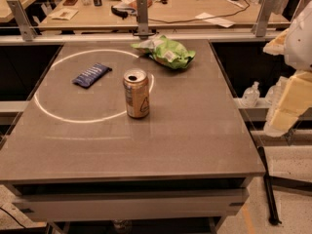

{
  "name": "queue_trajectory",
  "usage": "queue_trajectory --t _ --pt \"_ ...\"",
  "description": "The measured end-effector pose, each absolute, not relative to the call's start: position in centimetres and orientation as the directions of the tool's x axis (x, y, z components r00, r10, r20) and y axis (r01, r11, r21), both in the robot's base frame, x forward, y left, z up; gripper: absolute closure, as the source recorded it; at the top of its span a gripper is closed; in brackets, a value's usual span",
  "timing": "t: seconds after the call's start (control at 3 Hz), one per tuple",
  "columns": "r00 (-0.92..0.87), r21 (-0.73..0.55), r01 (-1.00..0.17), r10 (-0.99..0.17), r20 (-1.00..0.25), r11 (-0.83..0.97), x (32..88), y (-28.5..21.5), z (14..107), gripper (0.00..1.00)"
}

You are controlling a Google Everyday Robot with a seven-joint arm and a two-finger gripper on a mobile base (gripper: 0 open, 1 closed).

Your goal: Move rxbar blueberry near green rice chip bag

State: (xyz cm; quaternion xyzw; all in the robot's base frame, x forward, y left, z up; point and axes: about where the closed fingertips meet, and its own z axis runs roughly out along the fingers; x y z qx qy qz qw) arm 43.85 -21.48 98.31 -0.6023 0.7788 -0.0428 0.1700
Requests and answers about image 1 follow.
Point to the clear sanitizer bottle right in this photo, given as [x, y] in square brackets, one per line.
[272, 93]

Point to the paper packet on desk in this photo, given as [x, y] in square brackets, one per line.
[63, 14]

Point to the middle metal bracket post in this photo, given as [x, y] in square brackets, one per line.
[142, 20]

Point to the gold soda can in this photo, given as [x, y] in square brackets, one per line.
[136, 85]

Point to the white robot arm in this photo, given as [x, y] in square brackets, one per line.
[298, 43]

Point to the left metal bracket post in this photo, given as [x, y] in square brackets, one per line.
[26, 30]

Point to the brown phone on desk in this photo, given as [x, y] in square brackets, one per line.
[69, 2]

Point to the white paper sheet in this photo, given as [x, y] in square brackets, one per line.
[215, 20]

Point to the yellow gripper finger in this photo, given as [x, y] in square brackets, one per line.
[292, 97]
[276, 46]

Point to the metal bracket post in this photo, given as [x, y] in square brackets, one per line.
[142, 20]
[260, 27]
[26, 30]

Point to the right metal bracket post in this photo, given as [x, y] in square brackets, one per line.
[260, 27]

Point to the green rice chip bag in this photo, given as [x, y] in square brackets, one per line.
[167, 52]

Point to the blue rxbar wrapper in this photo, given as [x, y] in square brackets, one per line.
[88, 77]

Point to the black sunglasses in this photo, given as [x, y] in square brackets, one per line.
[119, 13]

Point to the clear sanitizer bottle left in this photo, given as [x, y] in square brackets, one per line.
[251, 95]

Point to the black stand leg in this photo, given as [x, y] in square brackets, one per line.
[273, 213]

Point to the white drawer front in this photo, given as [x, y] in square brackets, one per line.
[137, 205]

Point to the clear sanitizer bottle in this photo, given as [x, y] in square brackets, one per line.
[251, 95]
[272, 93]

